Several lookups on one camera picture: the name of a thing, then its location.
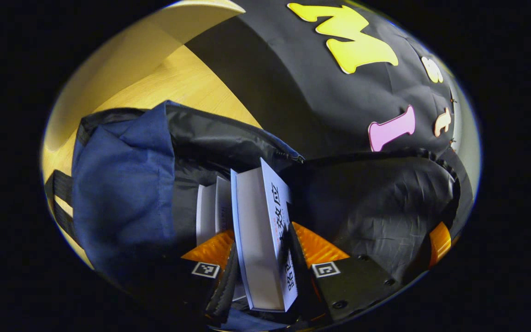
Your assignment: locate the grey cover book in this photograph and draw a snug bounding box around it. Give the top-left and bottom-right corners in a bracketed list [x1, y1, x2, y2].
[230, 158, 299, 313]

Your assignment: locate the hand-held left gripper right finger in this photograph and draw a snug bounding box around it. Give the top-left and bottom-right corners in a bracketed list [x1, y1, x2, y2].
[289, 221, 400, 322]

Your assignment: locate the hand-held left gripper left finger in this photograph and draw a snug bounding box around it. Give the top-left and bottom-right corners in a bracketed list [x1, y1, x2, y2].
[180, 230, 238, 323]

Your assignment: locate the white cover book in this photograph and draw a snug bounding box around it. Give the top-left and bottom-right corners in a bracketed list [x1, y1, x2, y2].
[195, 176, 236, 247]

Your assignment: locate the white bookshelf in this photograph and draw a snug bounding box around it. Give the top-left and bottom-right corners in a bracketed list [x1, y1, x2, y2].
[43, 0, 246, 150]

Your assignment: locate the blue schoolbag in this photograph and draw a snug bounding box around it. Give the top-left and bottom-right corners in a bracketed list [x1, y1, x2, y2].
[44, 101, 473, 332]

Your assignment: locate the black backdrop cloth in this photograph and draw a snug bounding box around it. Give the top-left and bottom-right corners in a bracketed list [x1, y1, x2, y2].
[185, 0, 473, 160]

